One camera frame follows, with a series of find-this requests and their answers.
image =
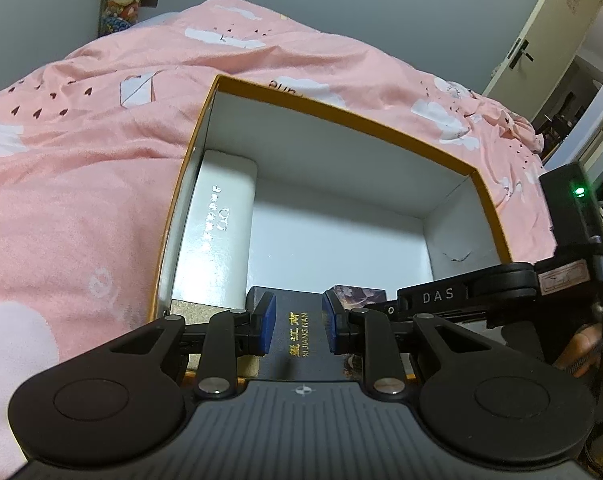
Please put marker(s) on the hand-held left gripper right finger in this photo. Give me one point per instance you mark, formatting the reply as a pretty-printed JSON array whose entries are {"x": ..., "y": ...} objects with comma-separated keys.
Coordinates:
[{"x": 330, "y": 325}]

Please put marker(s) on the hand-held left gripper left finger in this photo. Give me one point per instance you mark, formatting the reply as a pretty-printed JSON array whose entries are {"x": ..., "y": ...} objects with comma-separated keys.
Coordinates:
[{"x": 267, "y": 322}]

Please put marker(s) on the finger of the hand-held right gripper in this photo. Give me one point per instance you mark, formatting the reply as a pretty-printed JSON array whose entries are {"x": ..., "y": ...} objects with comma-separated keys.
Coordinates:
[{"x": 441, "y": 296}]

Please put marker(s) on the black box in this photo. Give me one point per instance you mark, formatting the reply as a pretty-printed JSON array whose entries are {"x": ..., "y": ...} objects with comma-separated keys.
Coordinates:
[{"x": 299, "y": 340}]

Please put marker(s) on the illustrated card box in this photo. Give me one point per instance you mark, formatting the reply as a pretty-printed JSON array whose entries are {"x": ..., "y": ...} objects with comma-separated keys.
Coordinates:
[{"x": 359, "y": 296}]

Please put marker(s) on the white box with silver print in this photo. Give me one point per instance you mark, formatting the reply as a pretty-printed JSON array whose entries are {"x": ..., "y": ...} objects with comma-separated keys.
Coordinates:
[{"x": 216, "y": 240}]

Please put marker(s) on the orange cardboard box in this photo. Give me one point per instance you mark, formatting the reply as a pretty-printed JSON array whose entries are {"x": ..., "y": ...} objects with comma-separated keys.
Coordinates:
[{"x": 331, "y": 210}]

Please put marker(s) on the person's right hand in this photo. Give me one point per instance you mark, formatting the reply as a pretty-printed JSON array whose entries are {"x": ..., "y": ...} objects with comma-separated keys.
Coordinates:
[{"x": 579, "y": 355}]

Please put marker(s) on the dark chair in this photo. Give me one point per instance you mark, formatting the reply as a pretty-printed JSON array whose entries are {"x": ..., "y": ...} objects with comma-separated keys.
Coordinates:
[{"x": 564, "y": 115}]

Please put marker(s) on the door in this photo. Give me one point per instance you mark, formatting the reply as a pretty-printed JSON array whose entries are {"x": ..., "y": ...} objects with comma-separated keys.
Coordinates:
[{"x": 546, "y": 20}]

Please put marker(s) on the pink printed blanket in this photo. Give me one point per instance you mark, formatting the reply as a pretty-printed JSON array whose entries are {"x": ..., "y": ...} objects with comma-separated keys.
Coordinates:
[{"x": 81, "y": 160}]

